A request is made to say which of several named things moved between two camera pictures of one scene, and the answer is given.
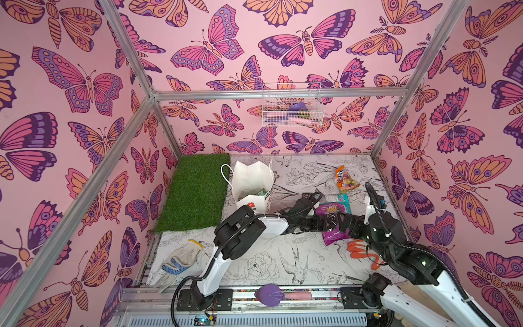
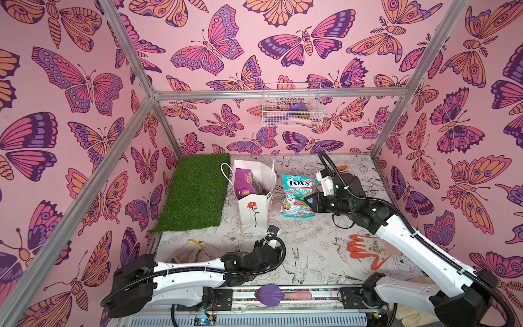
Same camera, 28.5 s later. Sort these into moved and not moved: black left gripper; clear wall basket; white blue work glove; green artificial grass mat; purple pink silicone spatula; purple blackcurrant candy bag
Moved: purple blackcurrant candy bag; black left gripper
Not moved: white blue work glove; purple pink silicone spatula; green artificial grass mat; clear wall basket
